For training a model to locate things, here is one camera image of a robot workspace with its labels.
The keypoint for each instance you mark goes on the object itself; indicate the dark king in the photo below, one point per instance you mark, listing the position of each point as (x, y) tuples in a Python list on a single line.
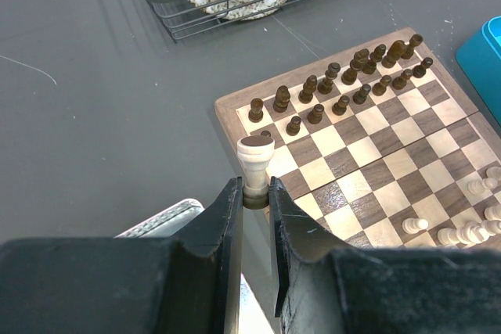
[(359, 60)]

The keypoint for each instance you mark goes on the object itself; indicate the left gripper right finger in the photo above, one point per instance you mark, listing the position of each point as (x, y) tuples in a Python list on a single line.
[(328, 286)]

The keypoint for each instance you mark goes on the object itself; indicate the wooden chess board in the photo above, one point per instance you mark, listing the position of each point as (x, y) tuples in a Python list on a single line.
[(408, 153)]

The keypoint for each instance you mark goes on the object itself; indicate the dark bishop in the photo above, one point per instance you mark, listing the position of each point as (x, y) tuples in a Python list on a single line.
[(374, 58), (306, 94)]

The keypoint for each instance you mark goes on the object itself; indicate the dark queen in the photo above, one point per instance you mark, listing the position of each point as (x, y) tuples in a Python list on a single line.
[(326, 85)]

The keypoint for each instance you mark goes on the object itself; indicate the light pawn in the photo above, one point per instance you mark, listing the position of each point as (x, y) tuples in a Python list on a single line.
[(414, 225), (480, 186), (494, 172)]

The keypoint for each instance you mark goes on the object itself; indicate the light chess piece on board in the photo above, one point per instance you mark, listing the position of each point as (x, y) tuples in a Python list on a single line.
[(470, 234)]

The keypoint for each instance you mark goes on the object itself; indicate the blue plastic tray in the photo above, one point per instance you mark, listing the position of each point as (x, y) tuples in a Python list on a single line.
[(479, 59)]

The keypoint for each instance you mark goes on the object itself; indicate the dark knight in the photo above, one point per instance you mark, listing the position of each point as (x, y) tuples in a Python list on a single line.
[(394, 53), (282, 99)]

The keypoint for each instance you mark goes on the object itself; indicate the light chess piece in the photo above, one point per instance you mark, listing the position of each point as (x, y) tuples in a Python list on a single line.
[(470, 234), (255, 153)]

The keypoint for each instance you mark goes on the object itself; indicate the dark rook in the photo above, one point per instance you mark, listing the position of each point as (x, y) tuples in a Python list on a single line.
[(255, 113), (414, 42)]

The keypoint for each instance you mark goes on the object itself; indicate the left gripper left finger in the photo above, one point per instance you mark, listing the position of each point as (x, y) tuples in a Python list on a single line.
[(188, 282)]

